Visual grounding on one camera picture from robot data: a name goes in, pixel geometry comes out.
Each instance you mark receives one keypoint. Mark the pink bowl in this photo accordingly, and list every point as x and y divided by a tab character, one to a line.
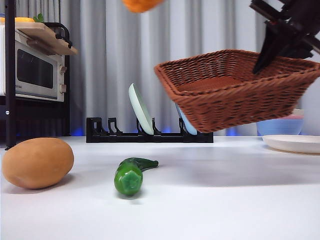
297	117

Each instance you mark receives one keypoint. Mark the brown wicker basket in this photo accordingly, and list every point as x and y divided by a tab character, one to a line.
237	107

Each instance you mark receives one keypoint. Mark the pale green plate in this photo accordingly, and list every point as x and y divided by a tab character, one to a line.
141	110

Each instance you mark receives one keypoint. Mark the black metal shelf frame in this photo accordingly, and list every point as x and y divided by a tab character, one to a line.
10	75

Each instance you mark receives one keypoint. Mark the brown potato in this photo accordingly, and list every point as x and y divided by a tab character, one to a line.
37	162

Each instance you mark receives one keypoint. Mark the pale blue plate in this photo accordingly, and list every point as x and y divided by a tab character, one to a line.
190	128

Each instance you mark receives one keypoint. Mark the orange corn cob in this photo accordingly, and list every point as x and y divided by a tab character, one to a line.
140	5

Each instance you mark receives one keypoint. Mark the green leaf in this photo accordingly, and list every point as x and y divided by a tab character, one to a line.
39	18

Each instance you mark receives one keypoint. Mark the green cucumber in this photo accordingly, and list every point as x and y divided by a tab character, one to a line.
127	182

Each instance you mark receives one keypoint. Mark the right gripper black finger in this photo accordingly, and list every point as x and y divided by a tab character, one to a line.
297	51
271	42

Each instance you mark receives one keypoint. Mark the yellow orange food item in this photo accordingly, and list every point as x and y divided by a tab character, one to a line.
23	20

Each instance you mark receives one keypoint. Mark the wooden cutting board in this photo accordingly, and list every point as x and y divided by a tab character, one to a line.
46	37

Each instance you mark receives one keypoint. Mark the cream bowl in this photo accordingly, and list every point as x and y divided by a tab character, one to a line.
299	112

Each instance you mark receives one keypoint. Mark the white toaster oven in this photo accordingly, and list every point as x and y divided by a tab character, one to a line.
33	70

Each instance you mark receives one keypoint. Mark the black dish rack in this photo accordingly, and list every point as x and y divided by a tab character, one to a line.
112	138

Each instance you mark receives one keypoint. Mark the grey curtain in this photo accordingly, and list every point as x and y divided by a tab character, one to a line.
212	30

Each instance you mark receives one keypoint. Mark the white flat plate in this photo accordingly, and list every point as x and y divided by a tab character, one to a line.
292	143

